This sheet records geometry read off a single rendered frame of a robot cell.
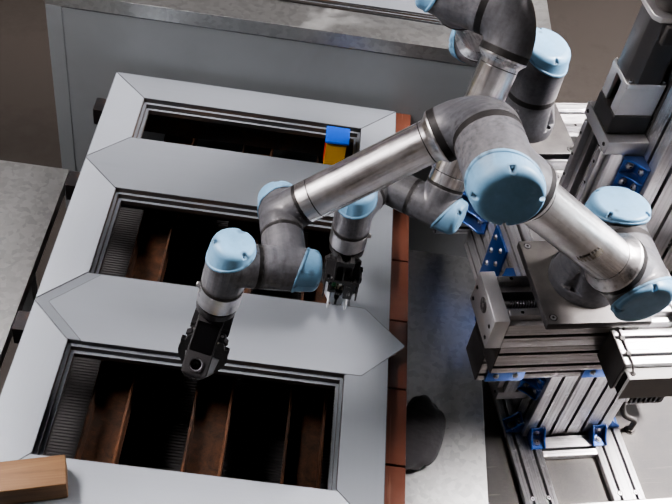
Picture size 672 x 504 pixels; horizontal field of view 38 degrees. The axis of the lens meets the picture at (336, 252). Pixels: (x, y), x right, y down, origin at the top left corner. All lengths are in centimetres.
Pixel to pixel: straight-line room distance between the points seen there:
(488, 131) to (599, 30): 333
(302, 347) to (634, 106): 83
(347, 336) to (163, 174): 62
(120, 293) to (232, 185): 42
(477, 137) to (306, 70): 111
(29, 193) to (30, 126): 136
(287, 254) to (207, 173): 77
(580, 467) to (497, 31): 139
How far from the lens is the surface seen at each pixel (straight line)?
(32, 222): 239
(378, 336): 206
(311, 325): 205
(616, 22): 493
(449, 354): 229
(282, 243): 163
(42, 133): 377
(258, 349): 200
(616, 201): 189
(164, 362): 201
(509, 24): 182
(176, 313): 205
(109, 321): 204
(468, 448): 216
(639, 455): 290
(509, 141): 151
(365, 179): 164
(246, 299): 208
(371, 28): 254
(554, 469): 277
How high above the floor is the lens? 246
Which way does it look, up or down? 47 degrees down
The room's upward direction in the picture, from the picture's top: 11 degrees clockwise
